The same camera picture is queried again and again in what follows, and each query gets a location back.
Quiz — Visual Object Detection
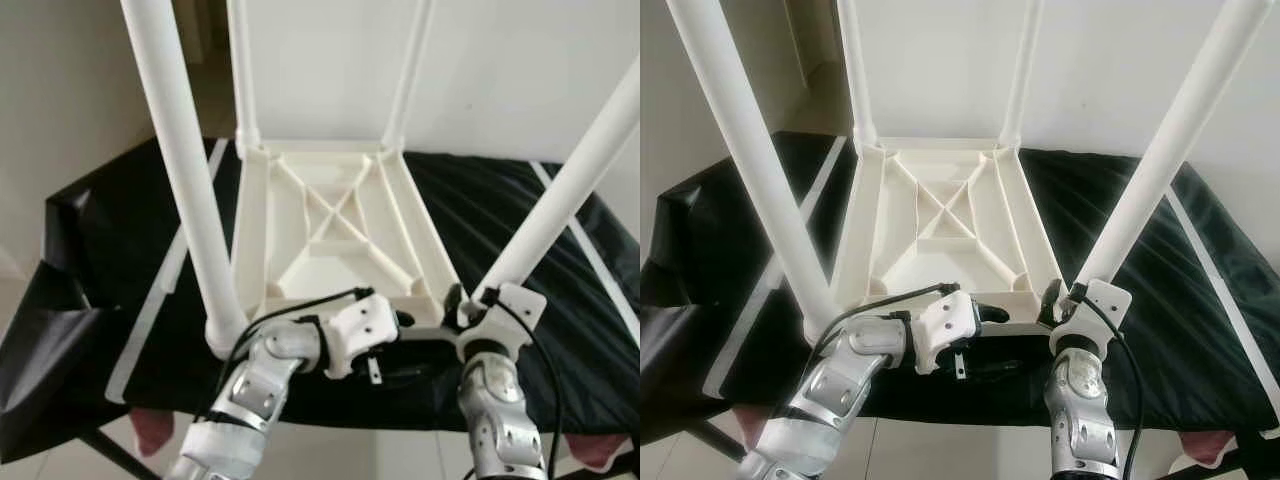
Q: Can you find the white plastic table top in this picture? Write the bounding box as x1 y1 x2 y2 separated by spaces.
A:
800 137 1066 341
205 140 471 361

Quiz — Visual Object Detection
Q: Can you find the white plastic table leg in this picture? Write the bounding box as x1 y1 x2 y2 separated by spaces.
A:
380 0 436 153
120 0 249 356
997 0 1046 149
665 0 841 336
470 55 641 306
835 0 879 151
1072 0 1273 291
227 0 263 156

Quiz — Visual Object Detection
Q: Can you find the black table cloth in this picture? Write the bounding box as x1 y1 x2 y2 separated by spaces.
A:
0 137 641 461
640 133 1280 441

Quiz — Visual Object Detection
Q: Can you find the pink fabric item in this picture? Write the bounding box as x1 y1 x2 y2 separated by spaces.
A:
565 435 631 471
1180 430 1236 463

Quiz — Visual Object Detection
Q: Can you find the black metal stand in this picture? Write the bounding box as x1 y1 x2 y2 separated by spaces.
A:
1165 445 1280 480
555 450 641 480

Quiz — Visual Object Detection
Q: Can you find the pink rounded object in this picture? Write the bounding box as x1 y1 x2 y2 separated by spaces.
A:
733 405 776 451
132 408 176 459

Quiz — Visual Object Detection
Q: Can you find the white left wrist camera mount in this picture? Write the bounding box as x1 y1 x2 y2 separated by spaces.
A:
322 293 401 379
912 290 983 376

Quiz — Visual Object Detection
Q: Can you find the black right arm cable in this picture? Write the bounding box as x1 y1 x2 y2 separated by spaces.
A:
1075 285 1146 476
485 290 566 476

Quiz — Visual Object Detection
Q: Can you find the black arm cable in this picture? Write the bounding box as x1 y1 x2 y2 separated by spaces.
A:
1075 285 1146 476
795 283 961 401
485 290 566 476
195 287 373 421

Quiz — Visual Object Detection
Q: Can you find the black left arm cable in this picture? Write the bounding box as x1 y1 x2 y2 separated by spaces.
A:
195 287 373 421
795 283 961 401

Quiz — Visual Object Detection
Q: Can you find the black table frame leg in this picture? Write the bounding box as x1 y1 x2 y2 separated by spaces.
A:
685 418 746 463
75 430 151 480

